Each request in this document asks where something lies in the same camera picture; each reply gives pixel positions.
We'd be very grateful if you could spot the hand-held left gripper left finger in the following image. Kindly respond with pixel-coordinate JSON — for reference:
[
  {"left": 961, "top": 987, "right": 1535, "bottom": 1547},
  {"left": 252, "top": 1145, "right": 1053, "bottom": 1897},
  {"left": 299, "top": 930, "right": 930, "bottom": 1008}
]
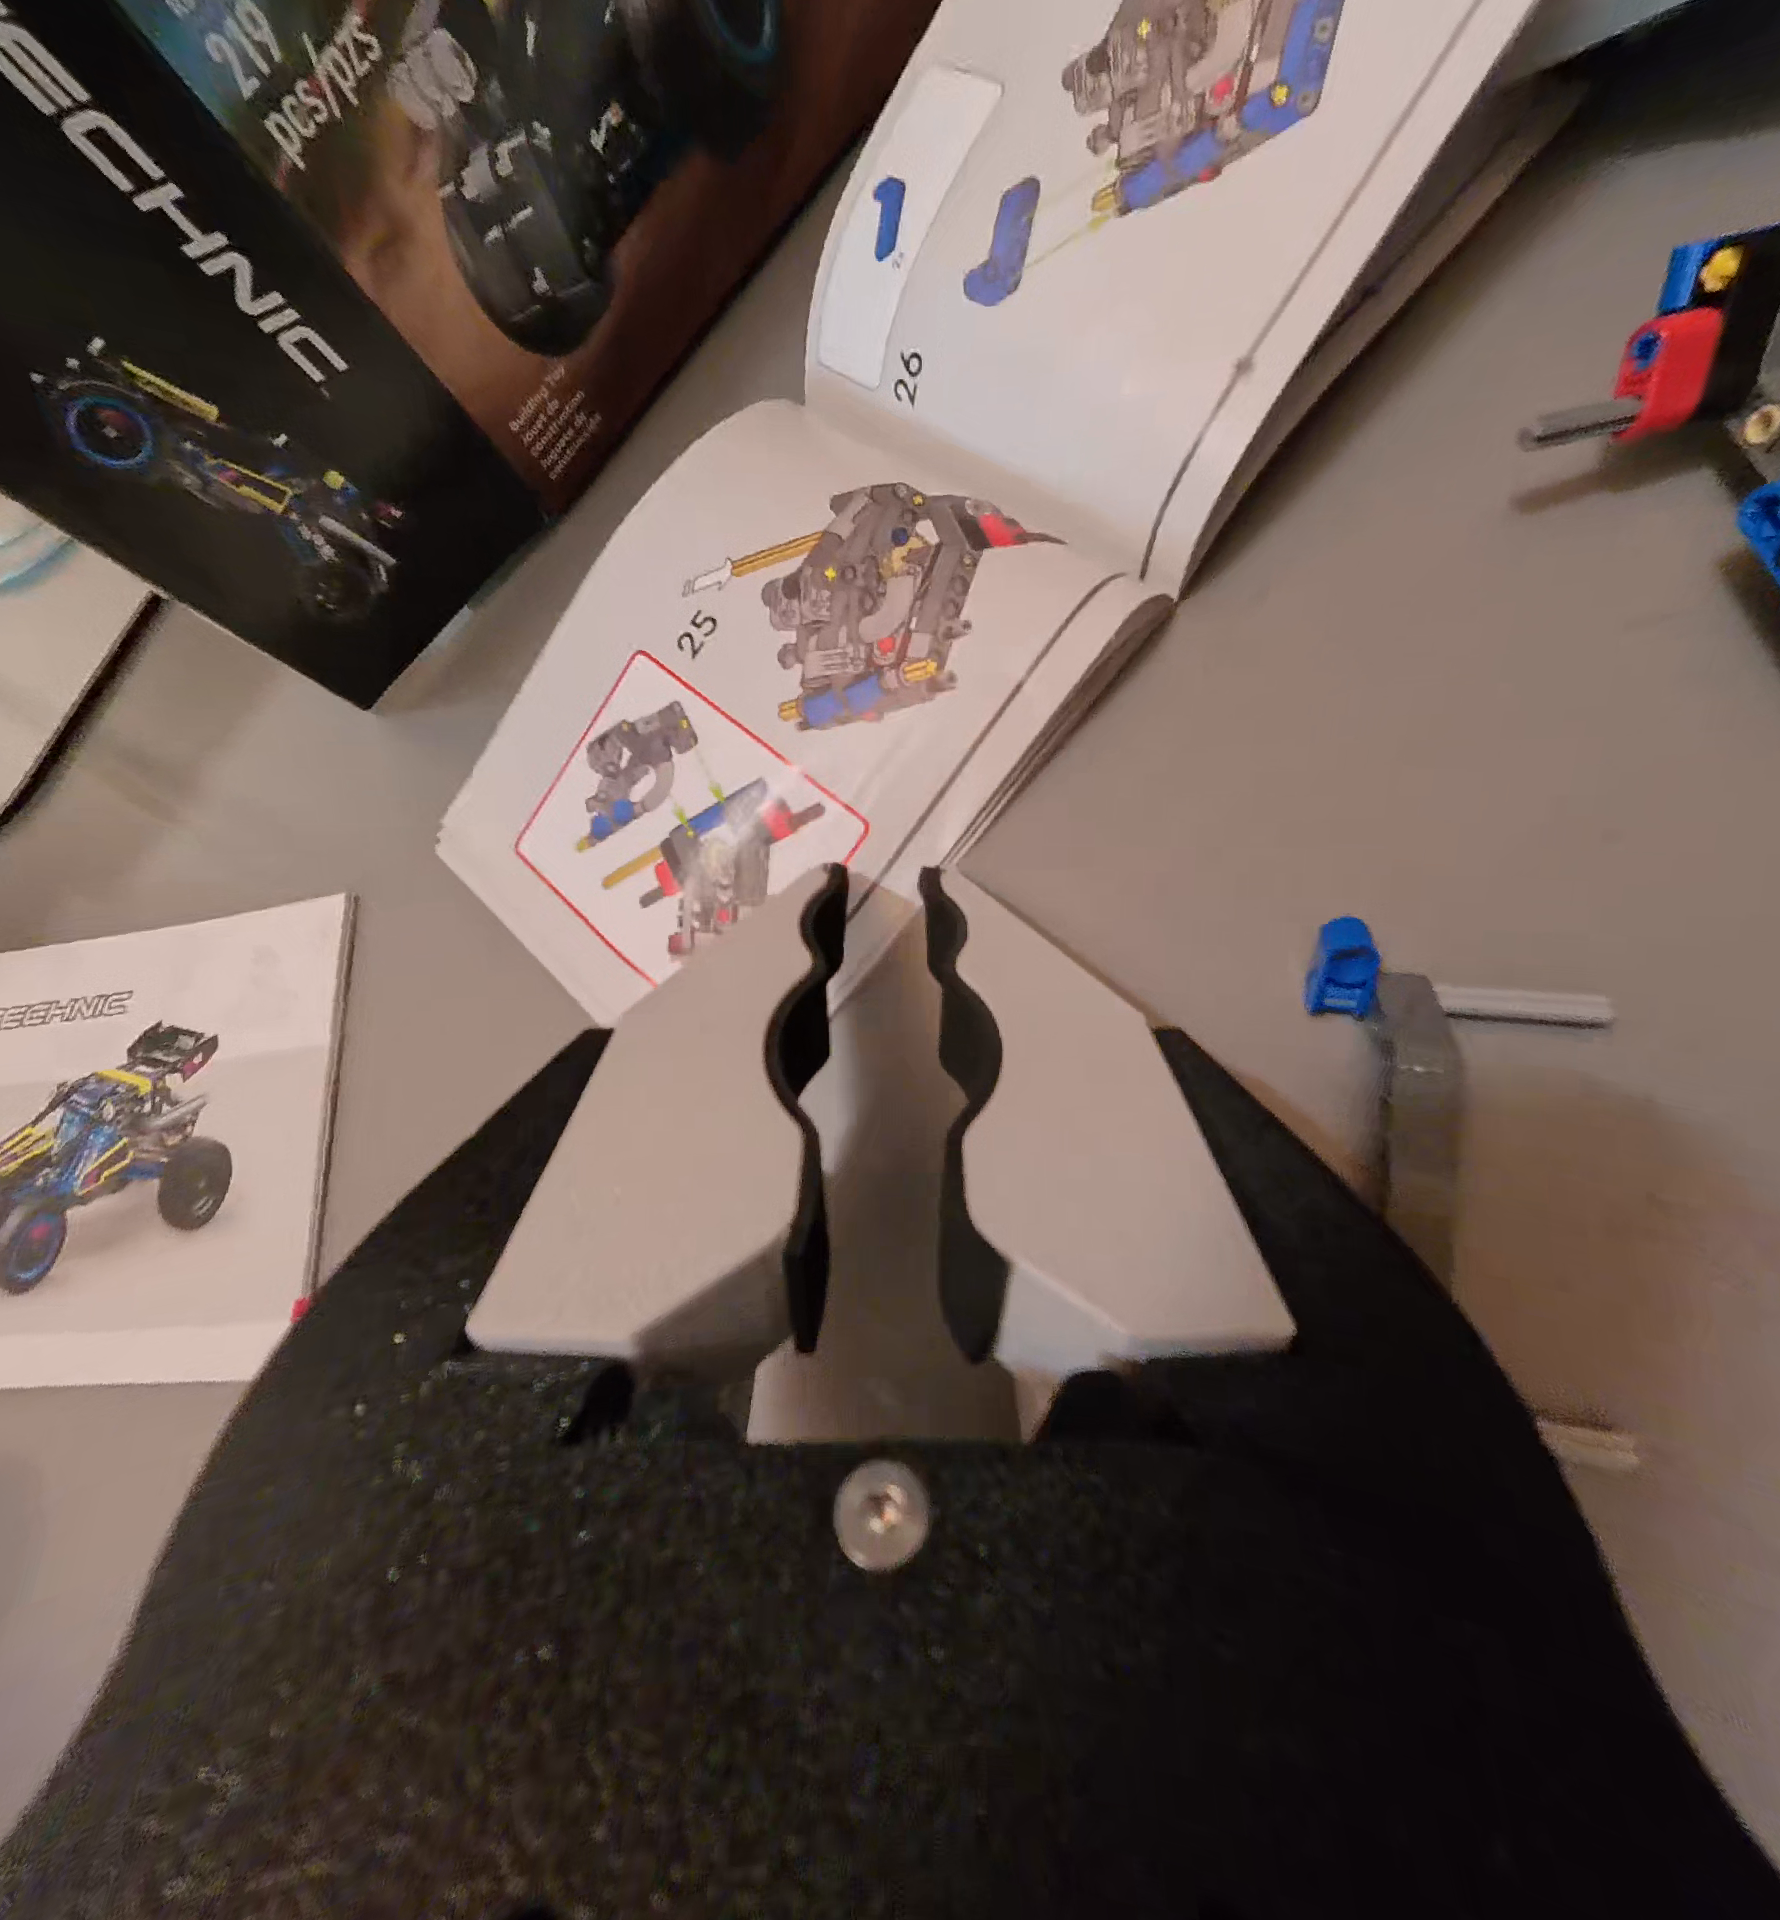
[{"left": 466, "top": 867, "right": 848, "bottom": 1360}]

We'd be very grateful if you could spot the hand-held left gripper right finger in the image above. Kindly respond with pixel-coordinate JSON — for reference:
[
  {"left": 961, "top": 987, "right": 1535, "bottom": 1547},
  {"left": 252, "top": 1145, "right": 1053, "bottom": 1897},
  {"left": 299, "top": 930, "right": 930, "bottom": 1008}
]
[{"left": 921, "top": 867, "right": 1295, "bottom": 1364}]

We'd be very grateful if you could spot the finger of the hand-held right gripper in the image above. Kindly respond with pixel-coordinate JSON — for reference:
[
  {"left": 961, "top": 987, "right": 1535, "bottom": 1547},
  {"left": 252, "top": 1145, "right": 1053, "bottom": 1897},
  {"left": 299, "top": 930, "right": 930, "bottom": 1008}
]
[{"left": 1542, "top": 0, "right": 1689, "bottom": 74}]

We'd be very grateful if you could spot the lego chassis assembly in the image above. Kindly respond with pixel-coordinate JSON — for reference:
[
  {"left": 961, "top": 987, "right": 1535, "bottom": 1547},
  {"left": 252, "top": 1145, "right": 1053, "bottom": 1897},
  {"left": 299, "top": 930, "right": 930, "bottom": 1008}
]
[{"left": 1520, "top": 218, "right": 1780, "bottom": 668}]

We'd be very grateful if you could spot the lego set box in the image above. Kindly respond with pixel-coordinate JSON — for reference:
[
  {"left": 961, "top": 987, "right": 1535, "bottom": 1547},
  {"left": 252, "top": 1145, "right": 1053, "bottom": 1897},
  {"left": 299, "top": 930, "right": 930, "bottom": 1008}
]
[{"left": 0, "top": 0, "right": 940, "bottom": 709}]

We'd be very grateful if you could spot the small closed instruction booklet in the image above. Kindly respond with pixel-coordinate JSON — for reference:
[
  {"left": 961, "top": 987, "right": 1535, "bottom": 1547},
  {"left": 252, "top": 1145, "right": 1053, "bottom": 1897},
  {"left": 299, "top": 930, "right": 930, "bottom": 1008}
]
[{"left": 0, "top": 894, "right": 358, "bottom": 1396}]

